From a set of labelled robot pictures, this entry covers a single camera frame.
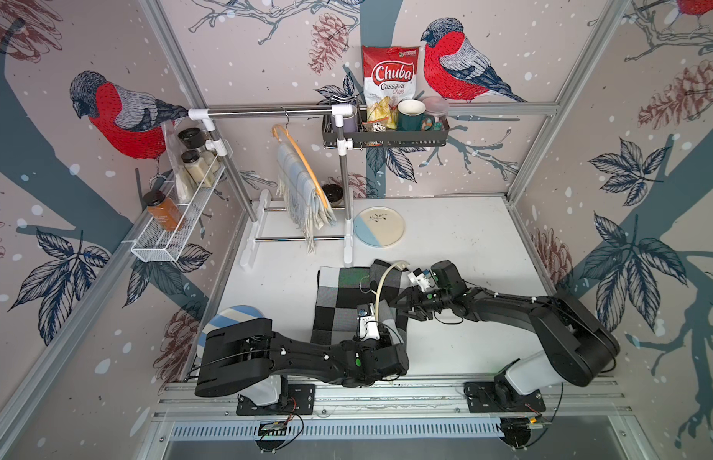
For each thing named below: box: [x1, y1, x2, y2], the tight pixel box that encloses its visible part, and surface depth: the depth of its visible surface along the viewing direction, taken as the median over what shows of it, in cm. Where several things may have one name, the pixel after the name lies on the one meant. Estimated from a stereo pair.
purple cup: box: [343, 103, 359, 134], surface depth 84 cm
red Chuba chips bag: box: [361, 46, 420, 121], surface depth 81 cm
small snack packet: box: [361, 116, 390, 134], surface depth 87 cm
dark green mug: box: [396, 98, 436, 132], surface depth 86 cm
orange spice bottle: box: [142, 190, 183, 232], surface depth 68 cm
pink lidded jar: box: [423, 95, 450, 131], surface depth 87 cm
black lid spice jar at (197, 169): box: [181, 149, 215, 188], surface depth 78 cm
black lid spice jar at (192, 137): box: [177, 126, 206, 149], surface depth 80 cm
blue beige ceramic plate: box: [352, 206, 406, 249], surface depth 113 cm
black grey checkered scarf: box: [311, 258, 409, 345], surface depth 91 cm
